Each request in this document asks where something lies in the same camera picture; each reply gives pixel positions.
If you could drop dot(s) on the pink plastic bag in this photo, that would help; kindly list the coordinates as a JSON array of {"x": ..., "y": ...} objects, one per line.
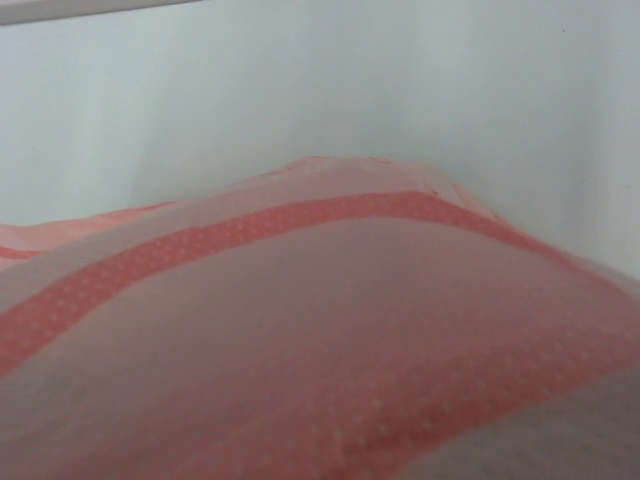
[{"x": 338, "y": 318}]

